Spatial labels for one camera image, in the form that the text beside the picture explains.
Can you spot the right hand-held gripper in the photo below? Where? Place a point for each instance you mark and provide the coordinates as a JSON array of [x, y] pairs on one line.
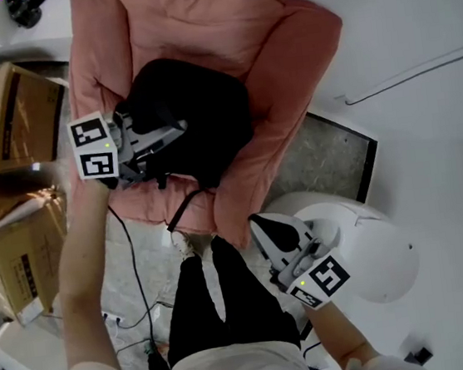
[[302, 251]]

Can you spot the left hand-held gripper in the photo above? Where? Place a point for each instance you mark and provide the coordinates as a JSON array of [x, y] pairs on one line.
[[94, 150]]

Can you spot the black backpack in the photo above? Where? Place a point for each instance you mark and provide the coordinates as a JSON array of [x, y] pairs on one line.
[[201, 112]]

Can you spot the person's right forearm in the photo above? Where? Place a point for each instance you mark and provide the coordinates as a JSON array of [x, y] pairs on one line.
[[338, 334]]

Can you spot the person's left forearm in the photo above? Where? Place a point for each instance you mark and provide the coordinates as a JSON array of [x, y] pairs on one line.
[[84, 273]]

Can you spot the white round dome base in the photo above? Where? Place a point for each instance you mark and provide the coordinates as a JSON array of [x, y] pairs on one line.
[[374, 254]]

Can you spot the cardboard box with red label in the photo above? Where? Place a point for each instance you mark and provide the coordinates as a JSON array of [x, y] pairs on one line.
[[10, 119]]

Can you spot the grey floor mat black edge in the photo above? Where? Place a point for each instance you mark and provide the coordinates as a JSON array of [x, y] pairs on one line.
[[320, 160]]

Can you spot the person's black trousers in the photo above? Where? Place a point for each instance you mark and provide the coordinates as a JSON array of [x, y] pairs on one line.
[[225, 306]]

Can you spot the person's white shoe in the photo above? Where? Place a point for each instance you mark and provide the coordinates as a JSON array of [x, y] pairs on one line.
[[183, 243]]

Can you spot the open plain cardboard box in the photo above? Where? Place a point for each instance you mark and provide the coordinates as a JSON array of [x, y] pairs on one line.
[[22, 256]]

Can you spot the small black box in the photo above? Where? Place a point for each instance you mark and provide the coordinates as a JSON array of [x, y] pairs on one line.
[[420, 355]]

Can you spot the pink cushioned armchair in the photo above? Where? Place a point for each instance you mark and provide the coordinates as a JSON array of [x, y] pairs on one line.
[[204, 32]]

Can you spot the white power strip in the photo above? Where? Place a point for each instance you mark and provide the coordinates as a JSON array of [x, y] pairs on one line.
[[114, 318]]

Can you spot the black camera device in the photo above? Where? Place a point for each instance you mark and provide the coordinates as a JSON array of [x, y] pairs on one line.
[[23, 10]]

